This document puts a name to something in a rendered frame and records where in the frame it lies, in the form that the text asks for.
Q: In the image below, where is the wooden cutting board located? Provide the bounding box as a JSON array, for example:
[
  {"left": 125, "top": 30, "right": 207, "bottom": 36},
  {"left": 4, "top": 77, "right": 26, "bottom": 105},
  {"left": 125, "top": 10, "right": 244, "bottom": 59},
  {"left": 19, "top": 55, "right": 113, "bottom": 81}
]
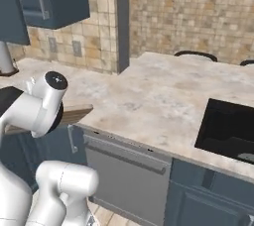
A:
[{"left": 4, "top": 103, "right": 94, "bottom": 136}]

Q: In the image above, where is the black sink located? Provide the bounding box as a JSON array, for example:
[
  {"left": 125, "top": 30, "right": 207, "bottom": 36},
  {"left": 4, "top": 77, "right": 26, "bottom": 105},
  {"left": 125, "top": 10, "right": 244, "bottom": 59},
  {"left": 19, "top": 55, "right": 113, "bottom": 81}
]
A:
[{"left": 193, "top": 97, "right": 254, "bottom": 166}]

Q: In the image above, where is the dark blue sink cupboard door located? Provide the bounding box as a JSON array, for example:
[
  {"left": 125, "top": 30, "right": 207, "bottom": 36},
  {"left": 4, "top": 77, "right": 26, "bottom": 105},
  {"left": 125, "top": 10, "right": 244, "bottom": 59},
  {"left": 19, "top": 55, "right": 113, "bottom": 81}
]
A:
[{"left": 164, "top": 181, "right": 254, "bottom": 226}]

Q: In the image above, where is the dark blue tall side panel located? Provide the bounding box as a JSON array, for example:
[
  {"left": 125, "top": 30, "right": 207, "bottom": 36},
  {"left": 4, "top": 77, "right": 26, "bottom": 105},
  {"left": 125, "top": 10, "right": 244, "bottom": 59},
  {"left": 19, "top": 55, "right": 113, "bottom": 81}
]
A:
[{"left": 115, "top": 0, "right": 131, "bottom": 74}]

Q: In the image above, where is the grey dishwasher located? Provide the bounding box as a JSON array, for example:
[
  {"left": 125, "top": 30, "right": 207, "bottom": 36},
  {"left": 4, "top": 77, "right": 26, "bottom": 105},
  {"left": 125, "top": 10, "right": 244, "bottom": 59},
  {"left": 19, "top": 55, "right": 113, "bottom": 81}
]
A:
[{"left": 82, "top": 127, "right": 174, "bottom": 226}]

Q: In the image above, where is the dark blue base cupboard door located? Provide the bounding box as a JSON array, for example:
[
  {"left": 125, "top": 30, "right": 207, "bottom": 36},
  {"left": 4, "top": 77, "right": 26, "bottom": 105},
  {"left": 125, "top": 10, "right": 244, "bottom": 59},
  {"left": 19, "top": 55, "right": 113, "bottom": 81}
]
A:
[{"left": 0, "top": 125, "right": 88, "bottom": 192}]

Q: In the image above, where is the dark blue false drawer front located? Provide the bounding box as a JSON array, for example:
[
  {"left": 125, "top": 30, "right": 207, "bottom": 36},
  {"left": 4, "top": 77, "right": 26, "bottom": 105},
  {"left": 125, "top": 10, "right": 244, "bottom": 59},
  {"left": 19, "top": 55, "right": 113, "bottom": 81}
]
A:
[{"left": 170, "top": 158, "right": 254, "bottom": 210}]

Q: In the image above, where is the white cylinder on dark base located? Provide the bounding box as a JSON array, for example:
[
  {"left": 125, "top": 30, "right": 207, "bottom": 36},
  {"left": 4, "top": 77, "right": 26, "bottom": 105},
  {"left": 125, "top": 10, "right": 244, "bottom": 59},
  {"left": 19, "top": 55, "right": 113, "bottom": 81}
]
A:
[{"left": 0, "top": 41, "right": 20, "bottom": 77}]

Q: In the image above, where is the grey base cupboard handle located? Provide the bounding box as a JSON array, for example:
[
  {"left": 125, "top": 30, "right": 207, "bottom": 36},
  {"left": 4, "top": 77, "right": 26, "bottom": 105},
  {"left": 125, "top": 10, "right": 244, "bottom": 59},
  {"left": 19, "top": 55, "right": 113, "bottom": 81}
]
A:
[{"left": 67, "top": 124, "right": 79, "bottom": 155}]

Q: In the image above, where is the grey wall socket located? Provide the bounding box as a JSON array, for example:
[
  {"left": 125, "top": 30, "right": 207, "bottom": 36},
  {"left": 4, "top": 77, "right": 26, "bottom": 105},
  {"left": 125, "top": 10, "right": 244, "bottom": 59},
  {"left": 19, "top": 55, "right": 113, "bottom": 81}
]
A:
[
  {"left": 71, "top": 40, "right": 83, "bottom": 58},
  {"left": 48, "top": 36, "right": 58, "bottom": 54}
]

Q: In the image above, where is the dark blue wall cupboard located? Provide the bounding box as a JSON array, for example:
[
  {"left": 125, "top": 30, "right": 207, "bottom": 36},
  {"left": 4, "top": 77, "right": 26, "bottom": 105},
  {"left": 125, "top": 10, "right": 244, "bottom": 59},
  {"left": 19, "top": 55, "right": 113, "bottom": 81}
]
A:
[{"left": 0, "top": 0, "right": 31, "bottom": 47}]

